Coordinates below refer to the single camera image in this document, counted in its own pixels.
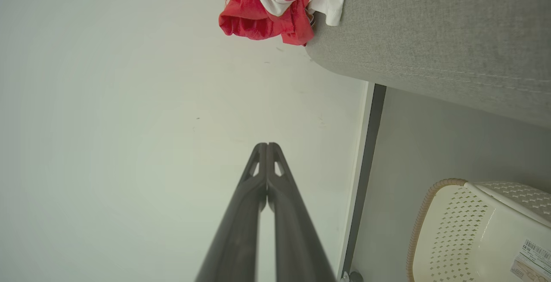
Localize cream perforated laundry basket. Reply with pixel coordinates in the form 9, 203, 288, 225
407, 178, 551, 282

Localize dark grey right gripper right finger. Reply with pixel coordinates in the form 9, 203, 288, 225
267, 143, 336, 282

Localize barcode sticker label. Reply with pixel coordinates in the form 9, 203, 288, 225
510, 239, 551, 282

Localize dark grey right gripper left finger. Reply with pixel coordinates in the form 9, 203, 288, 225
196, 143, 268, 282

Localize white and black baseboard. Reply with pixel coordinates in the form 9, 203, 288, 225
337, 82, 387, 282

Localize grey fabric sofa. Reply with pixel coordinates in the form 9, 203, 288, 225
305, 0, 551, 128

